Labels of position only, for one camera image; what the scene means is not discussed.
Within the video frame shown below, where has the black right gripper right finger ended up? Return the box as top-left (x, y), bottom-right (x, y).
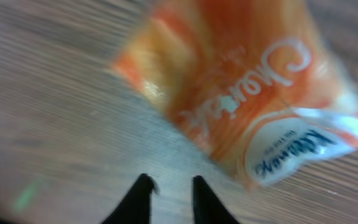
top-left (192, 175), bottom-right (239, 224)

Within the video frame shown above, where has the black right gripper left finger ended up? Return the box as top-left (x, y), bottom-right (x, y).
top-left (101, 174), bottom-right (155, 224)

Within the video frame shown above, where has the orange tissue packet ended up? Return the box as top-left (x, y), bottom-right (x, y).
top-left (112, 0), bottom-right (358, 186)

